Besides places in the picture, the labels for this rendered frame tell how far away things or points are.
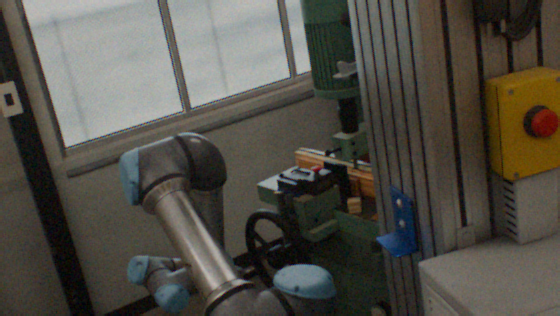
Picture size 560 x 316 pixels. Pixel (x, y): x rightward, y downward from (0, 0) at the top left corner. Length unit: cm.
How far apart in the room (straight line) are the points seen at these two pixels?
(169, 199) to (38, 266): 185
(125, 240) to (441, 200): 248
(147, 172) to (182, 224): 14
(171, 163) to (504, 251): 76
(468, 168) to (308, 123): 267
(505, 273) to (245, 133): 259
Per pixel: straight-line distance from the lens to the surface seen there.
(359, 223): 191
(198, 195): 162
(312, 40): 193
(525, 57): 99
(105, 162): 318
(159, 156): 149
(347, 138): 201
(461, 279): 95
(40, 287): 328
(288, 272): 139
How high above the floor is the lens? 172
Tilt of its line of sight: 19 degrees down
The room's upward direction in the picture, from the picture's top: 10 degrees counter-clockwise
